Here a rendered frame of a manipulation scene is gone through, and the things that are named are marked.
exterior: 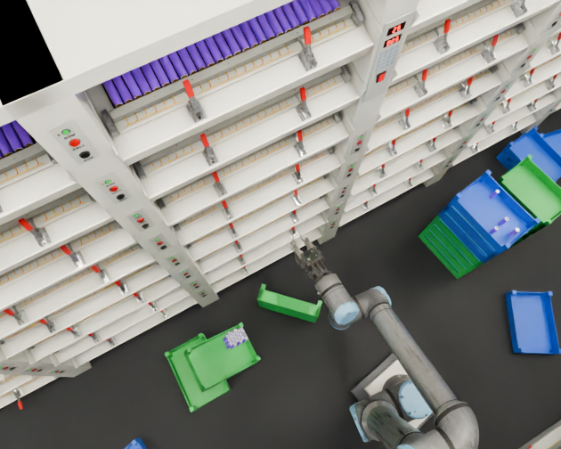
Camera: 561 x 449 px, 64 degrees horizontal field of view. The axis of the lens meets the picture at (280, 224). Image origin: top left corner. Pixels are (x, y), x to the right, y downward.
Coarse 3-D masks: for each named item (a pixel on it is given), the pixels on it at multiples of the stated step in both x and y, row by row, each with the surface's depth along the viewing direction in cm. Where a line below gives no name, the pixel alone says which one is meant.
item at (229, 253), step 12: (312, 204) 190; (324, 204) 190; (288, 216) 188; (300, 216) 188; (264, 228) 186; (276, 228) 187; (288, 228) 187; (252, 240) 185; (264, 240) 185; (228, 252) 183; (240, 252) 184; (204, 264) 181; (216, 264) 182
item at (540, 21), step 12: (552, 12) 135; (540, 24) 140; (540, 36) 145; (528, 48) 149; (540, 48) 155; (516, 60) 155; (516, 72) 164; (504, 84) 168; (492, 96) 174; (492, 108) 187; (468, 120) 193; (468, 132) 200; (456, 144) 209; (456, 156) 226; (444, 168) 237; (432, 180) 245
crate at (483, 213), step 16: (480, 176) 196; (464, 192) 199; (480, 192) 199; (464, 208) 191; (480, 208) 196; (496, 208) 196; (512, 208) 196; (480, 224) 188; (496, 224) 193; (512, 224) 193; (528, 224) 191; (496, 240) 186; (512, 240) 191
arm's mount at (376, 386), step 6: (396, 360) 209; (390, 366) 208; (396, 366) 208; (384, 372) 207; (390, 372) 207; (396, 372) 207; (402, 372) 207; (378, 378) 207; (384, 378) 207; (372, 384) 206; (378, 384) 206; (366, 390) 208; (372, 390) 205; (378, 390) 205; (414, 420) 201; (420, 420) 200; (414, 426) 200
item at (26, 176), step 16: (0, 128) 86; (16, 128) 86; (0, 144) 85; (16, 144) 85; (32, 144) 86; (0, 160) 84; (16, 160) 85; (32, 160) 87; (48, 160) 88; (0, 176) 86; (16, 176) 87; (32, 176) 87; (48, 176) 87; (64, 176) 88; (0, 192) 86; (16, 192) 86; (32, 192) 87; (48, 192) 87; (64, 192) 90; (0, 208) 85; (16, 208) 86; (32, 208) 90; (0, 224) 89
